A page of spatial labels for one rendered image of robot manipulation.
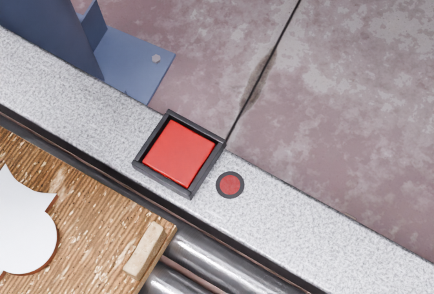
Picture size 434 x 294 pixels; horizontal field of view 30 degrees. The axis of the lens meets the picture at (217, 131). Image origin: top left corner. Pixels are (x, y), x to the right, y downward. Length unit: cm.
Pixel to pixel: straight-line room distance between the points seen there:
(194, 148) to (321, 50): 113
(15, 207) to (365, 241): 37
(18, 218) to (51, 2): 76
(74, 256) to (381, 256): 32
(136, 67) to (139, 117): 106
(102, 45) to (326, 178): 64
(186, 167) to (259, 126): 103
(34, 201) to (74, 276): 9
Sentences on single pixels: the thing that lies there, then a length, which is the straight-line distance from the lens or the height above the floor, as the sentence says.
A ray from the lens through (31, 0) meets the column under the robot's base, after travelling 152.
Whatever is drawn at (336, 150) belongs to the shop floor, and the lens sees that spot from 188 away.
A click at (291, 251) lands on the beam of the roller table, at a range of 86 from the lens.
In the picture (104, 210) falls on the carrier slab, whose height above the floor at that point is 94.
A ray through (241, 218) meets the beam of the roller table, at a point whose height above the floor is 91.
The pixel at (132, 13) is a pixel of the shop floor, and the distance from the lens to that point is 207.
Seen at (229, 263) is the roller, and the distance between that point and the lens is 86.
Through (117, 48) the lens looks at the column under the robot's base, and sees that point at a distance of 202.
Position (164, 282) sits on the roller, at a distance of 86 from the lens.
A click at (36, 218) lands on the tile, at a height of 95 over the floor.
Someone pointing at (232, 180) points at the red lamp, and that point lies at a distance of 89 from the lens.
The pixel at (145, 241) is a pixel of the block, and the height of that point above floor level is 96.
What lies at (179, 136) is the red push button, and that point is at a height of 93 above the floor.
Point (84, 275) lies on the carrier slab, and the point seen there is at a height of 94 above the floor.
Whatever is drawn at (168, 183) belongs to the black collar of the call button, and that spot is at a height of 93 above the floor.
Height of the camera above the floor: 175
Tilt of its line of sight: 67 degrees down
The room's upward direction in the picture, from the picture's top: 10 degrees counter-clockwise
